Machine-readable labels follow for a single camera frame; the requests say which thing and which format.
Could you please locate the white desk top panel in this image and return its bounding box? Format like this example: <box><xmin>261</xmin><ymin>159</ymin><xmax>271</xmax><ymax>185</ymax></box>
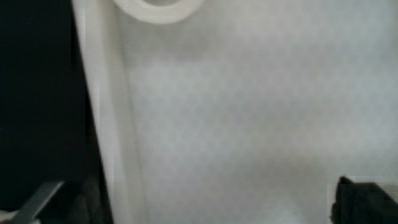
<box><xmin>72</xmin><ymin>0</ymin><xmax>398</xmax><ymax>224</ymax></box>

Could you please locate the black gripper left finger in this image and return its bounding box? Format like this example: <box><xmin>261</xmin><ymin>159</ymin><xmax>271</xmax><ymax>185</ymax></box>
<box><xmin>7</xmin><ymin>177</ymin><xmax>113</xmax><ymax>224</ymax></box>

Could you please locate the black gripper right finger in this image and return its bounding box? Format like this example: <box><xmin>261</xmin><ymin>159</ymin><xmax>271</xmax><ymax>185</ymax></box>
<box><xmin>330</xmin><ymin>176</ymin><xmax>398</xmax><ymax>224</ymax></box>

